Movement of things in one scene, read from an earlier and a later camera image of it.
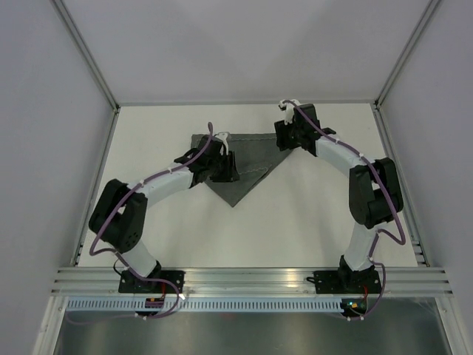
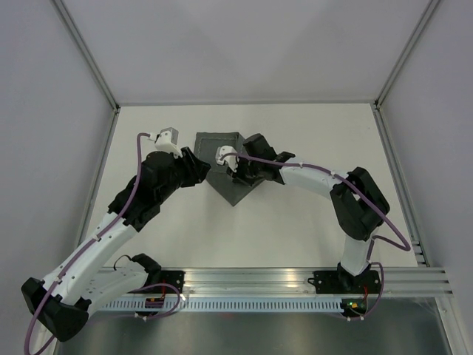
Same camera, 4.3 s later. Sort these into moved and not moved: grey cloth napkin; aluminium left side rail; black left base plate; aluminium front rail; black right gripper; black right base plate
Moved: black right gripper; grey cloth napkin
Not moved: black left base plate; aluminium front rail; aluminium left side rail; black right base plate
